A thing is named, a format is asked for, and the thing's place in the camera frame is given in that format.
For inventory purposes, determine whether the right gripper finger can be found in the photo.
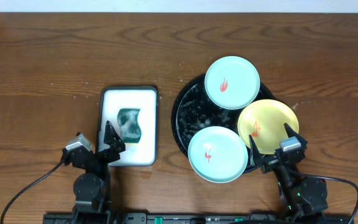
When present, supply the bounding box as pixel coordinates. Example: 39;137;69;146
284;123;305;144
249;135;263;167

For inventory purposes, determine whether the green sponge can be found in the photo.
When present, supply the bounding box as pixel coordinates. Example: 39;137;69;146
117;108;142;143

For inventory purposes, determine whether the yellow plate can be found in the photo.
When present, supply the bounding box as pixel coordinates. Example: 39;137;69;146
237;100;300;154

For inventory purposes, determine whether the light green plate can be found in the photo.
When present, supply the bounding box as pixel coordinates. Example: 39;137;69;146
188;126;249;184
204;56;260;110

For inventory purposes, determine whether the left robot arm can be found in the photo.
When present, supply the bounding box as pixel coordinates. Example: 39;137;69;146
62;121;126;224

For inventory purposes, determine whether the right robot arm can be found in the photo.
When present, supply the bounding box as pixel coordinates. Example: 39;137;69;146
249;123;328;223

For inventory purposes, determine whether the black tray with foam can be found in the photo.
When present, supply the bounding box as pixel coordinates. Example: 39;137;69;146
96;86;158;167

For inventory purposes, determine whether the round black tray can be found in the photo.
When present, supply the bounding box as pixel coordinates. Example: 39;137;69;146
171;75;261;174

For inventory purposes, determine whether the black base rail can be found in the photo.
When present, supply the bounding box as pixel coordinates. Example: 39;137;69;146
42;210;355;224

